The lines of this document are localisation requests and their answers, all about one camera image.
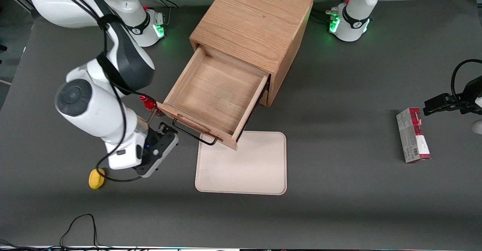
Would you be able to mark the beige plastic tray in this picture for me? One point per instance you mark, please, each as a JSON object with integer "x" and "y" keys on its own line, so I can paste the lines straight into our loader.
{"x": 248, "y": 168}

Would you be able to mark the wooden drawer cabinet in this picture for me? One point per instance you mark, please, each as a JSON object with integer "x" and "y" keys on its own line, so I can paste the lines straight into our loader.
{"x": 256, "y": 21}

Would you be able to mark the yellow lemon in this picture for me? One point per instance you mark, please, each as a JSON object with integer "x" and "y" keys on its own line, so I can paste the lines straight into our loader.
{"x": 95, "y": 179}

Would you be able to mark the red soda bottle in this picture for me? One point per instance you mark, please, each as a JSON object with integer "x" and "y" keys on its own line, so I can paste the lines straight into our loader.
{"x": 148, "y": 101}

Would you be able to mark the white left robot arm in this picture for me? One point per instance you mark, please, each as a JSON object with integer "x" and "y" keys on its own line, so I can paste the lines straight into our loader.
{"x": 354, "y": 21}

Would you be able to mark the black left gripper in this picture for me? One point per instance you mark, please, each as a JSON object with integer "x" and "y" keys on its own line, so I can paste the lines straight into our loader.
{"x": 471, "y": 93}

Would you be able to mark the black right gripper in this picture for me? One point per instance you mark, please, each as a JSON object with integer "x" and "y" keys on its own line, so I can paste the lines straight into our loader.
{"x": 153, "y": 140}

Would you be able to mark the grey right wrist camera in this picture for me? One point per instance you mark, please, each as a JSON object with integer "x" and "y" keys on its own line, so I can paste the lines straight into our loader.
{"x": 160, "y": 160}

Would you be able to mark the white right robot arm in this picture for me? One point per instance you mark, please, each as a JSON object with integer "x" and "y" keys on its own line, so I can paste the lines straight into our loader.
{"x": 94, "y": 108}

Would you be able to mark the white and red carton box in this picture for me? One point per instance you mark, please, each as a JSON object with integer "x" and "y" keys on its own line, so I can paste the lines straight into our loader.
{"x": 412, "y": 138}

